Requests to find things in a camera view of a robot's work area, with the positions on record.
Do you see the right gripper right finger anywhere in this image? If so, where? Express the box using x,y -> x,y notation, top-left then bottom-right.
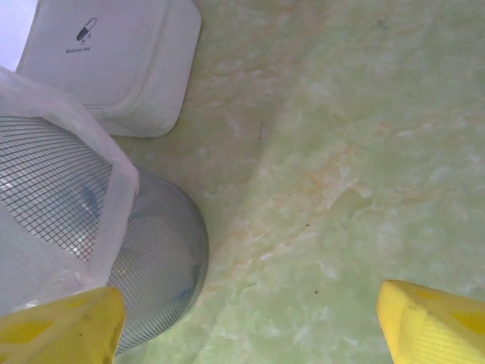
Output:
377,279 -> 485,364

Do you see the grey wire mesh bin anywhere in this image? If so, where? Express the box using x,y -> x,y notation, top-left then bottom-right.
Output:
0,115 -> 210,356

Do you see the white medicine bag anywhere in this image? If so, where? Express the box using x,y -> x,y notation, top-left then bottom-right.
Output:
14,0 -> 202,138

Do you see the clear plastic bin liner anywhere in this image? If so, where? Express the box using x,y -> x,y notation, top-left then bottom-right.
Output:
0,66 -> 140,315

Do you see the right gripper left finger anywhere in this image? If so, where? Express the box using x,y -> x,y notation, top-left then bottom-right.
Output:
0,287 -> 127,364

